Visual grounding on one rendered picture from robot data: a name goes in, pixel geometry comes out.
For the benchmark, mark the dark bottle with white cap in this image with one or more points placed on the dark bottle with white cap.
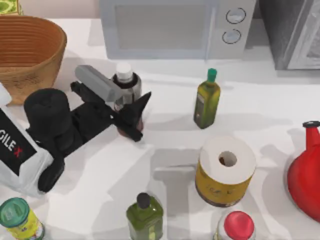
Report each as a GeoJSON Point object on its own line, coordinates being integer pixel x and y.
{"type": "Point", "coordinates": [124, 75]}

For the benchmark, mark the pale grey rounded box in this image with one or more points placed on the pale grey rounded box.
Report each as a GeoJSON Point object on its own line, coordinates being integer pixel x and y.
{"type": "Point", "coordinates": [100, 83]}

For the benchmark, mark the pale microwave oven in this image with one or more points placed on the pale microwave oven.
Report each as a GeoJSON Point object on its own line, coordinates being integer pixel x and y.
{"type": "Point", "coordinates": [162, 27]}

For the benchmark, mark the woven brown basket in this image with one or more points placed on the woven brown basket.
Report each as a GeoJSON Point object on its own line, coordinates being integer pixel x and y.
{"type": "Point", "coordinates": [27, 62]}

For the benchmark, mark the white roll with yellow wrapper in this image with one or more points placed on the white roll with yellow wrapper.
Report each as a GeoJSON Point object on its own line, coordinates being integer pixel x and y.
{"type": "Point", "coordinates": [225, 172]}

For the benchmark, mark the green bottle with black cap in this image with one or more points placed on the green bottle with black cap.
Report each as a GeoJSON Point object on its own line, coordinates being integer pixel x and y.
{"type": "Point", "coordinates": [145, 220]}

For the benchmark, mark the round microwave knob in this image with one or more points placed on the round microwave knob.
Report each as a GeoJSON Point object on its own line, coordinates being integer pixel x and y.
{"type": "Point", "coordinates": [231, 36]}
{"type": "Point", "coordinates": [235, 15]}

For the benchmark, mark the yellow can with green lid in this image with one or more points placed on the yellow can with green lid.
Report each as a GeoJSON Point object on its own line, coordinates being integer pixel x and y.
{"type": "Point", "coordinates": [20, 220]}

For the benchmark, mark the green patterned box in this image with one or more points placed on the green patterned box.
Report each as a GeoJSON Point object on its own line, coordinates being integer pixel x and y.
{"type": "Point", "coordinates": [10, 6]}

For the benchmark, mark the jar with red lid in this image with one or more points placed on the jar with red lid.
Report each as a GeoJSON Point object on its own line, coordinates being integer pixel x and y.
{"type": "Point", "coordinates": [237, 225]}

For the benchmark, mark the red jug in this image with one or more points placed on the red jug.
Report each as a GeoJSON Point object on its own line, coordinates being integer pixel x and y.
{"type": "Point", "coordinates": [307, 175]}

